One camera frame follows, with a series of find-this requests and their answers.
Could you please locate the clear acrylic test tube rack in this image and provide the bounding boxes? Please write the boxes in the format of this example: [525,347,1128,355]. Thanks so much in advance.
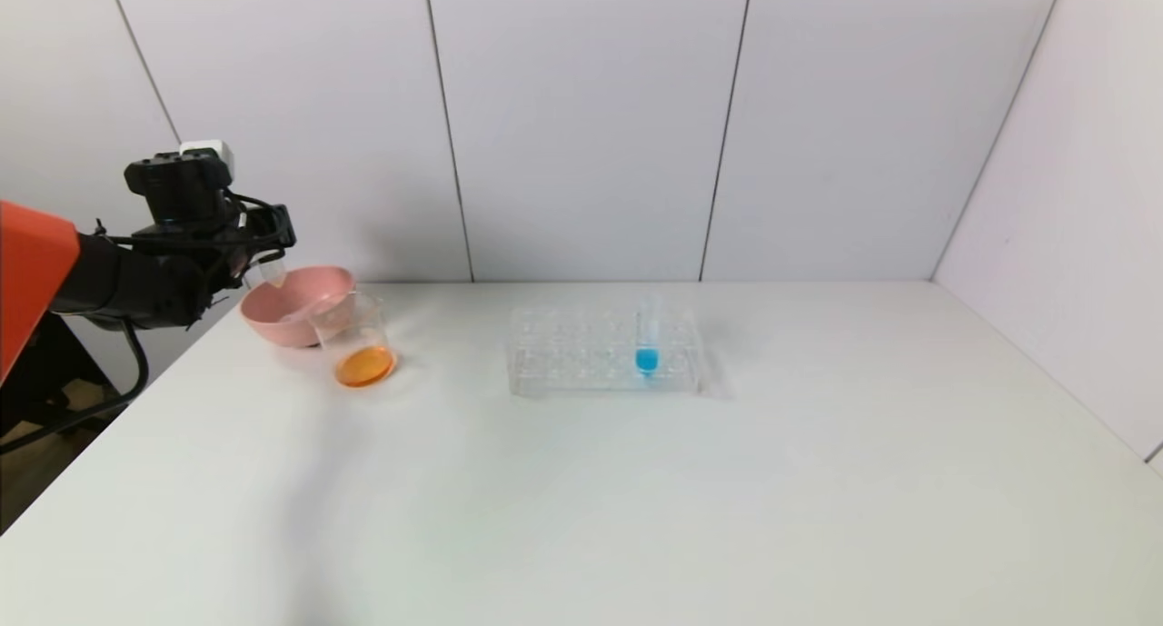
[506,305,703,397]

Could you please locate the blue pigment test tube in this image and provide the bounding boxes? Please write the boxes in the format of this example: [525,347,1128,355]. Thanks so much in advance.
[635,294,661,379]

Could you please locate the clear glass beaker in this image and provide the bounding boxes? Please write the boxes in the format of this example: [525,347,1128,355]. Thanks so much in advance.
[310,292,398,390]

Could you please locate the pink plastic bowl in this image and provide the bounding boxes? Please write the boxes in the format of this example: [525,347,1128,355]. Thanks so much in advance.
[240,264,358,350]

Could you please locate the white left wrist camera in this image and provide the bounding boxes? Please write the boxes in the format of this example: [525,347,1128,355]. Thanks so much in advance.
[178,139,236,178]

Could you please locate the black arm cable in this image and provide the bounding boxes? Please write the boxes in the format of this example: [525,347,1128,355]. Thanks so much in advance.
[0,321,150,455]

